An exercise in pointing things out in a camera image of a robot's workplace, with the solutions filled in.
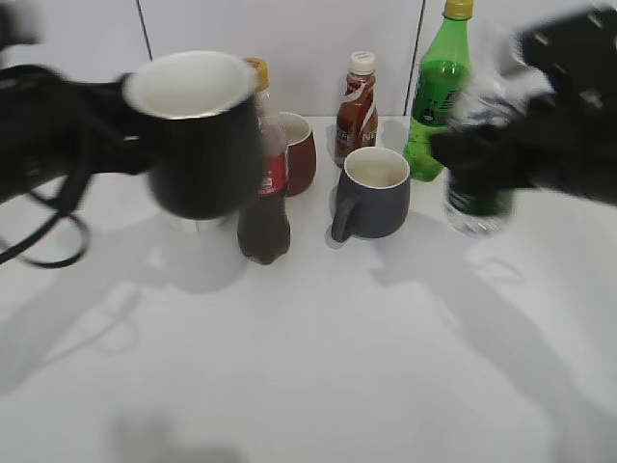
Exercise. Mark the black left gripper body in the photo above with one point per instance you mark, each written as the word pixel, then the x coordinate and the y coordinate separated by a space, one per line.
pixel 49 124

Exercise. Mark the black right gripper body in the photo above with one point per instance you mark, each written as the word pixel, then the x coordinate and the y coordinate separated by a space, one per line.
pixel 545 115

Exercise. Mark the clear water bottle green label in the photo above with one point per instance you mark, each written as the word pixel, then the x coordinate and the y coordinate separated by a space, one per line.
pixel 474 202

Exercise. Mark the black ceramic mug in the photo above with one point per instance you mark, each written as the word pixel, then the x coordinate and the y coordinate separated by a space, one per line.
pixel 196 118

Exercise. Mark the green soda bottle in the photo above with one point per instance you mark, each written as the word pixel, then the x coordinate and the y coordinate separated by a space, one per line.
pixel 443 72

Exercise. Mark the white ceramic mug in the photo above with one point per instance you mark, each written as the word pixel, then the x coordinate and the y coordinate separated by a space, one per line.
pixel 195 226

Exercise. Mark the dark grey ceramic mug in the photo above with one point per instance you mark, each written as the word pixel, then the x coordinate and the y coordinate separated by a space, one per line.
pixel 372 198

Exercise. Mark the brown coffee drink bottle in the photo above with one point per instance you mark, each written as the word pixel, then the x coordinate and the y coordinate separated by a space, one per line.
pixel 357 117

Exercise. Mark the cola bottle yellow cap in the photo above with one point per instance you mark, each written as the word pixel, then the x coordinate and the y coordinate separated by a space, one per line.
pixel 263 229

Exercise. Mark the dark red ceramic mug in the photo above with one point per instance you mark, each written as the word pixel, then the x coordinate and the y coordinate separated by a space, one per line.
pixel 301 153

